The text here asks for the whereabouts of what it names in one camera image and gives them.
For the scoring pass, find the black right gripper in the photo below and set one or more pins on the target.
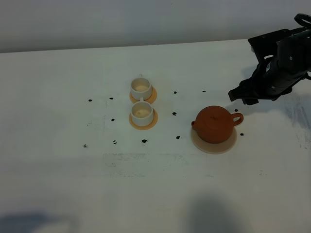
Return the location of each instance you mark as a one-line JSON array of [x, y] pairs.
[[284, 59]]

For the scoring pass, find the brown clay teapot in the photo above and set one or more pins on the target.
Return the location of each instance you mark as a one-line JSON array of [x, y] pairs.
[[214, 124]]

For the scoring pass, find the beige round teapot coaster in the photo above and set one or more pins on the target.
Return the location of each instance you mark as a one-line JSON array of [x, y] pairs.
[[213, 148]]

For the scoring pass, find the orange coaster far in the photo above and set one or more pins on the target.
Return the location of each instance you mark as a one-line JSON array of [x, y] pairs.
[[150, 100]]

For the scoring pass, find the orange coaster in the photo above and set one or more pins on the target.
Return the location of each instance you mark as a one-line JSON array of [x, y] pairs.
[[153, 123], [150, 100]]

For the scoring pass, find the orange coaster near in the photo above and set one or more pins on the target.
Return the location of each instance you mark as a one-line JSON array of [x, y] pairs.
[[153, 123]]

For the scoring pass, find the white teacup near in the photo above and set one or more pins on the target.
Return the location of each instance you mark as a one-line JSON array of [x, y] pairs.
[[142, 113]]

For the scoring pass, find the white teacup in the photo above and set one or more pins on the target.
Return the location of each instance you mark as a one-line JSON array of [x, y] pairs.
[[142, 113], [141, 88]]

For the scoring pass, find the white teacup far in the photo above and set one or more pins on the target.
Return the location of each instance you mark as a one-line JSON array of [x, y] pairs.
[[141, 88]]

